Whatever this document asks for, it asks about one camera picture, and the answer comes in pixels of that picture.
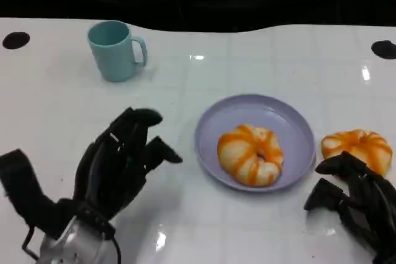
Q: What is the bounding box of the orange and white bread roll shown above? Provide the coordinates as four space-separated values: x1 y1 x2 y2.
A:
217 124 284 187
321 129 393 176

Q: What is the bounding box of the pale green mug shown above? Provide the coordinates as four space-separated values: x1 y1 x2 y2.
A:
87 20 148 83

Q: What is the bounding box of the black round table grommet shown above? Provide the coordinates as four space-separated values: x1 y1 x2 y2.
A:
371 40 396 60
2 32 31 50

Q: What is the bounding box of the lilac plate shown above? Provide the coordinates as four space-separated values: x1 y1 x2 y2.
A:
194 93 316 191

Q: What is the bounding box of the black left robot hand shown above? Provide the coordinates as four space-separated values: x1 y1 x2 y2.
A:
73 108 184 221

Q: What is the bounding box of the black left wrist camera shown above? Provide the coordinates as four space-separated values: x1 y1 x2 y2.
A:
0 148 78 240

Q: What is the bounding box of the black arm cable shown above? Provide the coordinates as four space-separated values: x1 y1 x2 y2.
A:
20 226 43 262
108 232 122 264

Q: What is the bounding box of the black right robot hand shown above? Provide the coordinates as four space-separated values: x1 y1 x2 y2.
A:
303 151 396 259

